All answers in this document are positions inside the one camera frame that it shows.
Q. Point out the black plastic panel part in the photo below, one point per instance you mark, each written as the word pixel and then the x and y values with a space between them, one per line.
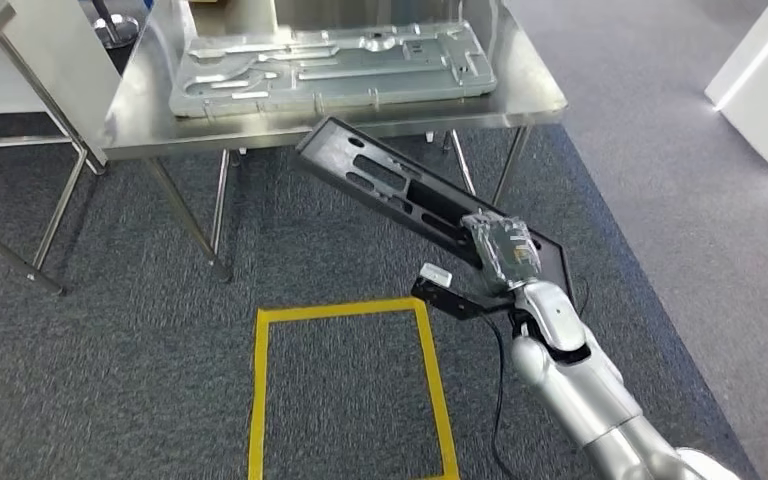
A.
pixel 384 175

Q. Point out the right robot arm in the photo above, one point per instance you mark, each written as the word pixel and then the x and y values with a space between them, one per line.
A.
pixel 576 384

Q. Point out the stainless steel workbench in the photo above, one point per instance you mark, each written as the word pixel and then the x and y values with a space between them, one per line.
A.
pixel 159 132

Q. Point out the yellow floor tape square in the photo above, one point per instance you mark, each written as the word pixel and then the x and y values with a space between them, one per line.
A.
pixel 338 311

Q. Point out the grey metal fixture plate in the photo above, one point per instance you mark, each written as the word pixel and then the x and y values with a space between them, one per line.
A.
pixel 331 73

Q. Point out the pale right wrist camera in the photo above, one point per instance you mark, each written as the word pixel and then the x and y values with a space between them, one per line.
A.
pixel 436 275

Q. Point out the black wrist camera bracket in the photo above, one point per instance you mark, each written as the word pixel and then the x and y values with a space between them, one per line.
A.
pixel 457 303

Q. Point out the black post chrome base stanchion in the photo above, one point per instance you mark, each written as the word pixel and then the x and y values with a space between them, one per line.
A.
pixel 116 30

